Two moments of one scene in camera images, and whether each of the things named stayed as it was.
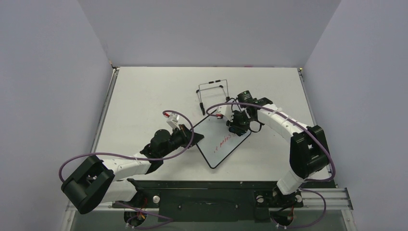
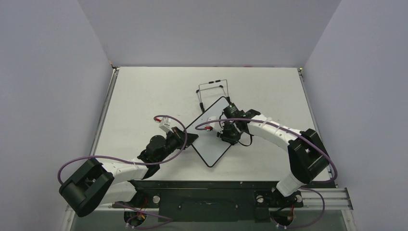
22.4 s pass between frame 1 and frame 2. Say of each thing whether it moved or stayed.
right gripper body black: moved
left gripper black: stayed
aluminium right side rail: stayed
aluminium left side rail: stayed
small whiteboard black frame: moved
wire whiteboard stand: stayed
